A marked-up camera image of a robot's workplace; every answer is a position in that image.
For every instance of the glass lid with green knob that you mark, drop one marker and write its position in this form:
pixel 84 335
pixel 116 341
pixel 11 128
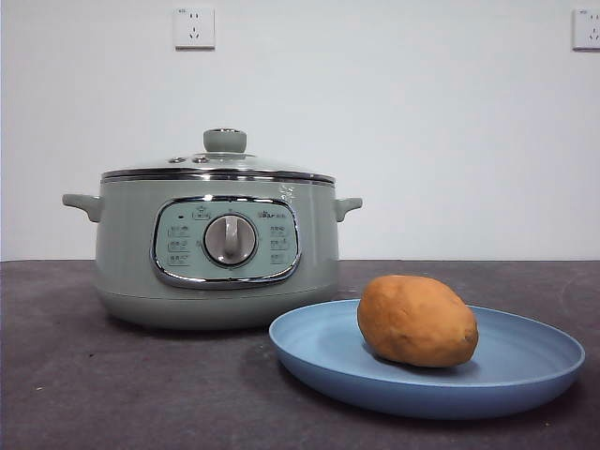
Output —
pixel 225 140

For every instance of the orange-brown potato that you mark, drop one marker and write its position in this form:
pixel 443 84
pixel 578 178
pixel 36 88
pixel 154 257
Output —
pixel 417 323

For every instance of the blue round plate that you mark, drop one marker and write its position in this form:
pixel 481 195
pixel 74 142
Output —
pixel 328 356

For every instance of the green electric steamer pot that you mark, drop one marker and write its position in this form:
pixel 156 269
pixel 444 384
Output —
pixel 131 244

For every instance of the white wall socket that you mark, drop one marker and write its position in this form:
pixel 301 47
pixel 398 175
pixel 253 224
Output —
pixel 194 28
pixel 587 29

